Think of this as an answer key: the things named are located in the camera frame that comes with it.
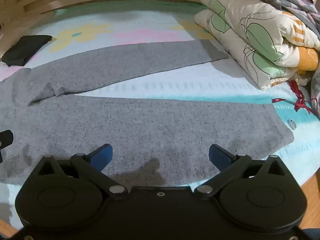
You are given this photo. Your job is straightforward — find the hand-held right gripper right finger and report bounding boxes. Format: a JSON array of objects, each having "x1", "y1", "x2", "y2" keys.
[{"x1": 194, "y1": 144, "x2": 290, "y2": 198}]

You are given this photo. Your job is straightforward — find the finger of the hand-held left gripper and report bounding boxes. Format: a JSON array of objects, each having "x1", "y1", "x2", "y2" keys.
[{"x1": 0, "y1": 129, "x2": 14, "y2": 163}]

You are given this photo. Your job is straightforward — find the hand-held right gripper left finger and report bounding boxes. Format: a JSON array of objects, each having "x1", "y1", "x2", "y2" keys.
[{"x1": 32, "y1": 144, "x2": 128, "y2": 198}]

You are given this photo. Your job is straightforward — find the grey pants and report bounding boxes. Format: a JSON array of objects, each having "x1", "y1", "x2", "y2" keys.
[{"x1": 0, "y1": 39, "x2": 295, "y2": 187}]

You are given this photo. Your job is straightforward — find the pastel floral bed sheet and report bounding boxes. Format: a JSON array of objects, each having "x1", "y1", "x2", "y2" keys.
[{"x1": 0, "y1": 1, "x2": 320, "y2": 230}]

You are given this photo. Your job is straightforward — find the black folded cloth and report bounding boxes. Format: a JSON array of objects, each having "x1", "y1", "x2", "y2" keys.
[{"x1": 1, "y1": 34, "x2": 53, "y2": 67}]

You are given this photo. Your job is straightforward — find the red ribbon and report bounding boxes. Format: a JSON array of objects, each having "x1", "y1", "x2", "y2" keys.
[{"x1": 272, "y1": 80, "x2": 313, "y2": 116}]

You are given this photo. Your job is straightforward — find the person's blue clothing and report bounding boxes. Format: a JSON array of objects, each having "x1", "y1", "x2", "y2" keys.
[{"x1": 297, "y1": 227, "x2": 320, "y2": 240}]

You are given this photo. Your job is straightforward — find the upper cream leaf-print pillow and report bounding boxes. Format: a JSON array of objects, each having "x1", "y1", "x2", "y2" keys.
[{"x1": 194, "y1": 0, "x2": 320, "y2": 91}]

